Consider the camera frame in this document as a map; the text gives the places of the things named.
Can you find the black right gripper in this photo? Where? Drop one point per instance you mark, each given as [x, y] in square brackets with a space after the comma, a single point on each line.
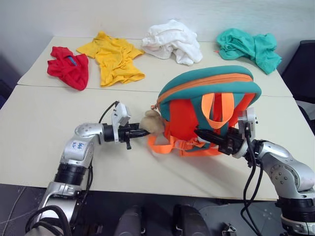
[232, 143]

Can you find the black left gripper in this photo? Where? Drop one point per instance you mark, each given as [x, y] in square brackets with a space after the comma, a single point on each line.
[124, 134]

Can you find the orange and teal backpack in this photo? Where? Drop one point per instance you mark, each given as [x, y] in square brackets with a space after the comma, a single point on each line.
[187, 115]

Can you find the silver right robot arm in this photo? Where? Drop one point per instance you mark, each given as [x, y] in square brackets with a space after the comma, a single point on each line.
[283, 169]

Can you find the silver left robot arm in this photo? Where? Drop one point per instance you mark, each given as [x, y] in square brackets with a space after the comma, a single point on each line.
[76, 150]

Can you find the beige plush backpack charm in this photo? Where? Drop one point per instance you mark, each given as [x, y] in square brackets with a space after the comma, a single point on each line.
[152, 122]

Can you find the yellow t-shirt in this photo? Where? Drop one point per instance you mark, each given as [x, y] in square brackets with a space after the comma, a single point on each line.
[114, 57]

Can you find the dark rounded shape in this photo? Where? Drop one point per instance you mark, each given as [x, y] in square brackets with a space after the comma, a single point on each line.
[129, 221]
[190, 221]

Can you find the red garment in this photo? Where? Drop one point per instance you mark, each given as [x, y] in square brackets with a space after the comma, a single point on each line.
[66, 70]

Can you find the white garment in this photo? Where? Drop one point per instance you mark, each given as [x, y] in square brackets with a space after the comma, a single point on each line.
[172, 40]

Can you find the teal garment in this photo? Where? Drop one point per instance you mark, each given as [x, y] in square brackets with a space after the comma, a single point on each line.
[246, 46]

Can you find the black chair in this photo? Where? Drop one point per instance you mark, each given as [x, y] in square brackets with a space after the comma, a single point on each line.
[300, 71]

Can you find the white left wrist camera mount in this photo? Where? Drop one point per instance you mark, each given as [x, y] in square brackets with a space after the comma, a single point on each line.
[120, 113]

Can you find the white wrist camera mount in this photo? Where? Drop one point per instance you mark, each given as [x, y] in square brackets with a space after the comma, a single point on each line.
[249, 115]
[120, 113]

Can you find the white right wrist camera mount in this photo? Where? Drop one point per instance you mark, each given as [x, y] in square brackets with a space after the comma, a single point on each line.
[249, 115]

